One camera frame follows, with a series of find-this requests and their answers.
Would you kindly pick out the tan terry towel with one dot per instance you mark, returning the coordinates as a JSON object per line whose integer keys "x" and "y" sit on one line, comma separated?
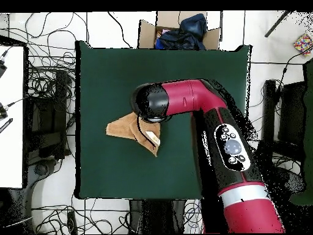
{"x": 119, "y": 128}

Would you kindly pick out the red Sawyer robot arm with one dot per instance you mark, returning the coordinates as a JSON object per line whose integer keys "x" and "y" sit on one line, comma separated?
{"x": 185, "y": 98}

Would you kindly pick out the multicolour spotted item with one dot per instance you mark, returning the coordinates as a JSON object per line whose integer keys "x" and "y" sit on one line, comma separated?
{"x": 303, "y": 44}

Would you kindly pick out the dark green table cloth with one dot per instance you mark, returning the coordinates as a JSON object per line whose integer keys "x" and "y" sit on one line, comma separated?
{"x": 102, "y": 73}

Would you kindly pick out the dark navy garment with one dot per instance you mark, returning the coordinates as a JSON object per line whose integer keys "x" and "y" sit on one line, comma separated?
{"x": 178, "y": 40}

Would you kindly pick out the brown cardboard box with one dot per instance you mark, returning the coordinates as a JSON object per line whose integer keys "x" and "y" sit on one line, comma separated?
{"x": 146, "y": 34}

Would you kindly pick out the blue denim garment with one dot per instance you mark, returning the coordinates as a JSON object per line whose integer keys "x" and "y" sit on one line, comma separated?
{"x": 194, "y": 24}

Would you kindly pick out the grey stand base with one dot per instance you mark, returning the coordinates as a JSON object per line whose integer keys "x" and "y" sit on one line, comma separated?
{"x": 291, "y": 180}
{"x": 40, "y": 169}

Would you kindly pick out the black power strip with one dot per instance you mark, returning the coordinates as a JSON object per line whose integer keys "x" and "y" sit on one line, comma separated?
{"x": 71, "y": 221}

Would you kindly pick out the white table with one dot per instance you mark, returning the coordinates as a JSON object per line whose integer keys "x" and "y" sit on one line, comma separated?
{"x": 12, "y": 122}

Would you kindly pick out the black strip with marks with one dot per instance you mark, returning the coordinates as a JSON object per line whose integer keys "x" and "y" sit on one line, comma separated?
{"x": 6, "y": 125}

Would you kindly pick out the green cloth on side table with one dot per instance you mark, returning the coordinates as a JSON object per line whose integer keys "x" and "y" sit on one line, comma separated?
{"x": 308, "y": 122}

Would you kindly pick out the black pole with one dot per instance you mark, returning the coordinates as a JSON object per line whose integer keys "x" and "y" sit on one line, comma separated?
{"x": 277, "y": 23}

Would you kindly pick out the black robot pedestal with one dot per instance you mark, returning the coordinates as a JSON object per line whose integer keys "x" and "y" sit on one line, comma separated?
{"x": 156, "y": 215}

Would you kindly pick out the black stand frame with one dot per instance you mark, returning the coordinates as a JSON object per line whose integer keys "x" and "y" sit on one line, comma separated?
{"x": 60, "y": 98}
{"x": 269, "y": 110}

